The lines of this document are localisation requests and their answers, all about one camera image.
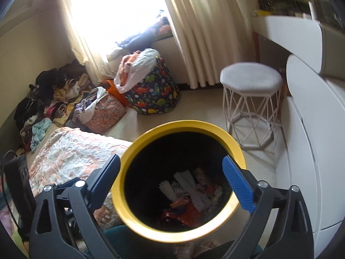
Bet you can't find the small white foam net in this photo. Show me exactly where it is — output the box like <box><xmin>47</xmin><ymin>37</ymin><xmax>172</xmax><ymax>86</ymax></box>
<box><xmin>158</xmin><ymin>181</ymin><xmax>178</xmax><ymax>201</ymax></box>

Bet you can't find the window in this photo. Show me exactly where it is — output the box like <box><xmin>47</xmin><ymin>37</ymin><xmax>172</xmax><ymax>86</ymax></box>
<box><xmin>67</xmin><ymin>0</ymin><xmax>168</xmax><ymax>46</ymax></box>

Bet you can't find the white rounded cabinet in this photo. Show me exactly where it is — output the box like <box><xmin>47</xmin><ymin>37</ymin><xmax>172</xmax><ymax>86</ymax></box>
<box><xmin>275</xmin><ymin>55</ymin><xmax>345</xmax><ymax>239</ymax></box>

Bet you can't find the yellow rimmed black trash bin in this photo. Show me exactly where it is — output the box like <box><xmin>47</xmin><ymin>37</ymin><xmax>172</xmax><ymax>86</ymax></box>
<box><xmin>111</xmin><ymin>120</ymin><xmax>246</xmax><ymax>243</ymax></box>

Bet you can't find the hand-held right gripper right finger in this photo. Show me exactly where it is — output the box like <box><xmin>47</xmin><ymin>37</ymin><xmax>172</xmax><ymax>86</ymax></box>
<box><xmin>222</xmin><ymin>155</ymin><xmax>314</xmax><ymax>259</ymax></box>

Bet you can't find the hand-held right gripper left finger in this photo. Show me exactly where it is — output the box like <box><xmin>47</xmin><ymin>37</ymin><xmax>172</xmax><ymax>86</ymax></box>
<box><xmin>29</xmin><ymin>154</ymin><xmax>121</xmax><ymax>259</ymax></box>

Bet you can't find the white wire frame stool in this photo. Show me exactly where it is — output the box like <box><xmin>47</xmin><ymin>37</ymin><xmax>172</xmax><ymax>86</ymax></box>
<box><xmin>220</xmin><ymin>62</ymin><xmax>284</xmax><ymax>149</ymax></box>

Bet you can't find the pile of mixed clothes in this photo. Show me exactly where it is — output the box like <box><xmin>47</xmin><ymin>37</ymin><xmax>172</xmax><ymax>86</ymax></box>
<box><xmin>13</xmin><ymin>59</ymin><xmax>93</xmax><ymax>152</ymax></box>

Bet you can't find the clothes heap on window ledge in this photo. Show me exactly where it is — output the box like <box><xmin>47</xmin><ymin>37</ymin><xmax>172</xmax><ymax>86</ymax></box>
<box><xmin>106</xmin><ymin>16</ymin><xmax>173</xmax><ymax>60</ymax></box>

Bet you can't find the light blue cloth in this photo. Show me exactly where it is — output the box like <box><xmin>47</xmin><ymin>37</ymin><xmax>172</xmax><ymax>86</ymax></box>
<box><xmin>30</xmin><ymin>120</ymin><xmax>52</xmax><ymax>152</ymax></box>

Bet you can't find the cream curtain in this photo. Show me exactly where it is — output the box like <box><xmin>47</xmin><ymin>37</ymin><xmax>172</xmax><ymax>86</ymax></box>
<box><xmin>58</xmin><ymin>0</ymin><xmax>119</xmax><ymax>83</ymax></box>
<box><xmin>156</xmin><ymin>0</ymin><xmax>259</xmax><ymax>88</ymax></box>

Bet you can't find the dinosaur print storage bag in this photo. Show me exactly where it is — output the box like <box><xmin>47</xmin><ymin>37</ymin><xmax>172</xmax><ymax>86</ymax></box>
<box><xmin>124</xmin><ymin>57</ymin><xmax>180</xmax><ymax>115</ymax></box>

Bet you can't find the pink floral bag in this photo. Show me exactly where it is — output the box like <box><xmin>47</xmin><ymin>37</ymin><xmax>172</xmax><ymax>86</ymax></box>
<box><xmin>83</xmin><ymin>92</ymin><xmax>127</xmax><ymax>134</ymax></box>

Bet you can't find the white bag of clothes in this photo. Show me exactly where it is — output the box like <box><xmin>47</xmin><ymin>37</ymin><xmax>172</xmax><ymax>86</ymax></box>
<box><xmin>114</xmin><ymin>48</ymin><xmax>159</xmax><ymax>93</ymax></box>

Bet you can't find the dark brown bag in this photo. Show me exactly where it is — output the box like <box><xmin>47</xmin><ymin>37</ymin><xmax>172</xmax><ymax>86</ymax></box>
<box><xmin>259</xmin><ymin>0</ymin><xmax>297</xmax><ymax>13</ymax></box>

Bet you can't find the white sock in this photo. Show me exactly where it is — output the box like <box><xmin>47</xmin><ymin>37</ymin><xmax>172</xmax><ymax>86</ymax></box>
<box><xmin>174</xmin><ymin>169</ymin><xmax>212</xmax><ymax>212</ymax></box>

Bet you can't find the orange garment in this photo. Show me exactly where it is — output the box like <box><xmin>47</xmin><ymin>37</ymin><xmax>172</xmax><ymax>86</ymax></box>
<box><xmin>120</xmin><ymin>51</ymin><xmax>141</xmax><ymax>84</ymax></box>

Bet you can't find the pink patchwork blanket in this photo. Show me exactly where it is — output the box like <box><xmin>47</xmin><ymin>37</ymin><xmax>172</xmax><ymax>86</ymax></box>
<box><xmin>27</xmin><ymin>128</ymin><xmax>134</xmax><ymax>230</ymax></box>

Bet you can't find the white lilac cloth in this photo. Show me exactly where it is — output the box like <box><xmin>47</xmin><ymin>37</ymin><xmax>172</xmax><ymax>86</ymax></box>
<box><xmin>73</xmin><ymin>86</ymin><xmax>110</xmax><ymax>123</ymax></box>

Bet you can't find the orange bag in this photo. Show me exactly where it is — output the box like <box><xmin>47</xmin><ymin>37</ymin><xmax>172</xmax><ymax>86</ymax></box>
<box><xmin>102</xmin><ymin>79</ymin><xmax>130</xmax><ymax>108</ymax></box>

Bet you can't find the red cloth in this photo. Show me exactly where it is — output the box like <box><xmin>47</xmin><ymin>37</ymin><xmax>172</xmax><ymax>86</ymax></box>
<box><xmin>160</xmin><ymin>197</ymin><xmax>201</xmax><ymax>226</ymax></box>

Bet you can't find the white vanity desk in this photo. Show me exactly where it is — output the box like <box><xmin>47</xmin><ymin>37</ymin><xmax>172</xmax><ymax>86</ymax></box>
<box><xmin>252</xmin><ymin>15</ymin><xmax>345</xmax><ymax>77</ymax></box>

